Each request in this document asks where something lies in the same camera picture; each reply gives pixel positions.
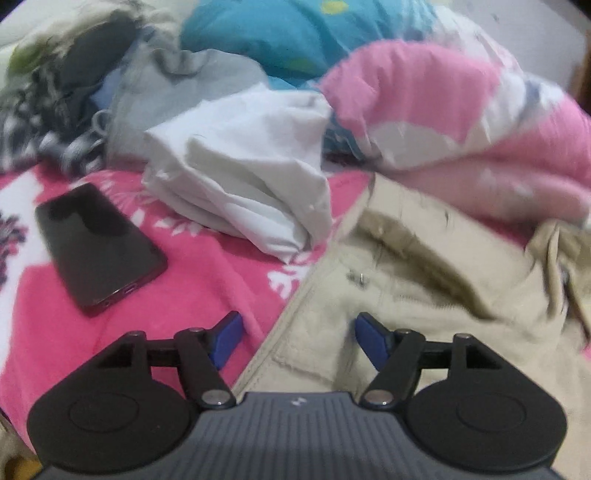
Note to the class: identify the blue crumpled garment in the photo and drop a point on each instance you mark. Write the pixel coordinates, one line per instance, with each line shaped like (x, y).
(105, 94)

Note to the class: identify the beige pants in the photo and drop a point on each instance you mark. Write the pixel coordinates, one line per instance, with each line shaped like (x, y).
(438, 286)

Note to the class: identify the black crumpled garment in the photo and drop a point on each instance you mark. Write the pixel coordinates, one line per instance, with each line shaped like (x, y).
(92, 50)

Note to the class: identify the pink floral bed blanket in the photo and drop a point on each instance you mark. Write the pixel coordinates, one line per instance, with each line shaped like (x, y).
(184, 286)

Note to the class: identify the black smartphone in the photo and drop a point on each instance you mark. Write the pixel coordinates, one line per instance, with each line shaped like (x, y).
(97, 244)

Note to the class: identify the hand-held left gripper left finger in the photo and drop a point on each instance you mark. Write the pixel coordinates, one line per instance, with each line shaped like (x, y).
(226, 341)

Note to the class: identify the grey garment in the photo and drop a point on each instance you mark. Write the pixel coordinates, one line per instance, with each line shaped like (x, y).
(184, 92)

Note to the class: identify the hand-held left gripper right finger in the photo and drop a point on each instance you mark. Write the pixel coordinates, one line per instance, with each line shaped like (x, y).
(371, 339)

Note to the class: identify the teal dotted pillow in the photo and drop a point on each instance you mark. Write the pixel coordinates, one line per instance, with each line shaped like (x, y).
(277, 37)

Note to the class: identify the pink floral quilt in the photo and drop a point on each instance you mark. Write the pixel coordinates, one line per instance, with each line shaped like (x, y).
(415, 87)

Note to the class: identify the cream green fleece cloth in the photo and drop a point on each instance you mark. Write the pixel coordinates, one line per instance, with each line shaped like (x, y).
(46, 27)

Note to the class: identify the black white plaid garment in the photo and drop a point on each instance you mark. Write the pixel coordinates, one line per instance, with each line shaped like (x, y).
(27, 129)

